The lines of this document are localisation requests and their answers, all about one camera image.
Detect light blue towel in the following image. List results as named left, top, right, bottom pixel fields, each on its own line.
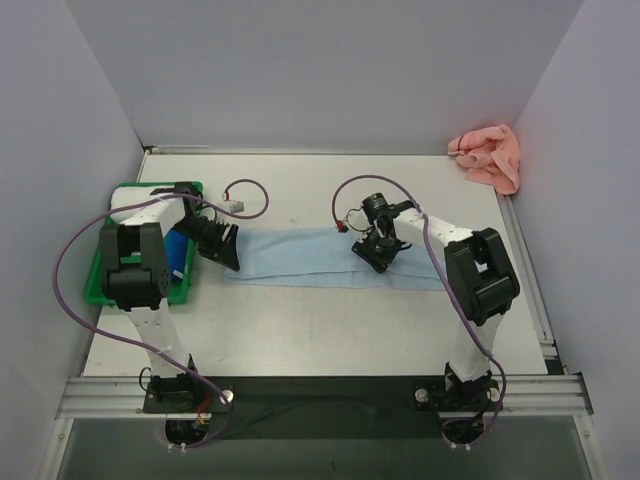
left=224, top=228, right=444, bottom=291

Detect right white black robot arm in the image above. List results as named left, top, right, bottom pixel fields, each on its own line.
left=352, top=193, right=520, bottom=410

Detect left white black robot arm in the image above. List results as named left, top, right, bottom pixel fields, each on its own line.
left=99, top=182, right=240, bottom=412

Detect rolled dark blue towel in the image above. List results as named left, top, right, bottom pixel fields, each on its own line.
left=165, top=230, right=195, bottom=282

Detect rolled white towel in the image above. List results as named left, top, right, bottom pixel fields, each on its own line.
left=110, top=184, right=171, bottom=223

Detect crumpled pink towel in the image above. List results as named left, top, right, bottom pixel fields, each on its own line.
left=447, top=124, right=521, bottom=196

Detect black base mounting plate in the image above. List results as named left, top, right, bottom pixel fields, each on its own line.
left=143, top=374, right=501, bottom=444

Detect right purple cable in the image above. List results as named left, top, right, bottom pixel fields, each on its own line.
left=330, top=173, right=507, bottom=446

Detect aluminium front rail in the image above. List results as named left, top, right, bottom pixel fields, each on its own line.
left=56, top=375, right=593, bottom=419

